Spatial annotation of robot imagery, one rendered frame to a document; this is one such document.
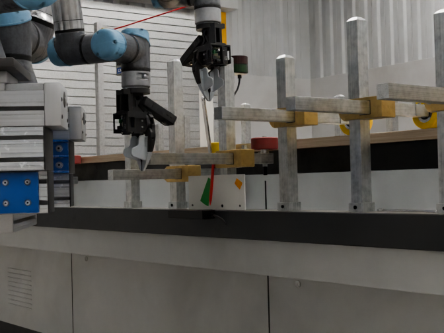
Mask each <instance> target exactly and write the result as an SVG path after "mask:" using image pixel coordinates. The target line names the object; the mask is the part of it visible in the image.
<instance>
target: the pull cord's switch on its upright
mask: <svg viewBox="0 0 444 333"><path fill-rule="evenodd" d="M103 28H107V26H106V25H104V24H102V22H95V23H94V33H95V32H97V31H98V30H100V29H103ZM94 66H95V96H96V154H97V156H99V155H106V154H105V125H104V68H103V63H95V64H94Z"/></svg>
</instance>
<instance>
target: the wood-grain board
mask: <svg viewBox="0 0 444 333"><path fill-rule="evenodd" d="M432 139H437V128H428V129H412V130H404V131H388V132H380V133H370V144H374V143H393V142H403V141H422V140H432ZM241 145H247V149H251V143H243V144H236V149H242V146H241ZM346 145H350V135H340V136H332V137H316V138H308V139H297V149H306V148H317V147H335V146H346ZM152 153H169V150H163V151H153V152H152ZM184 153H209V152H208V148H207V147H196V148H187V149H184ZM115 161H125V157H124V154H115V155H99V156H91V157H81V164H86V163H105V162H115Z"/></svg>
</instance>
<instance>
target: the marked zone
mask: <svg viewBox="0 0 444 333"><path fill-rule="evenodd" d="M210 183H211V179H210V178H208V179H207V182H206V185H205V188H204V191H203V194H202V197H201V200H200V201H201V202H202V203H203V204H205V205H207V206H209V191H210Z"/></svg>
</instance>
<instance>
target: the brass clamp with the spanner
mask: <svg viewBox="0 0 444 333"><path fill-rule="evenodd" d="M214 153H233V164H224V165H215V168H240V167H254V149H234V150H224V151H216V152H214Z"/></svg>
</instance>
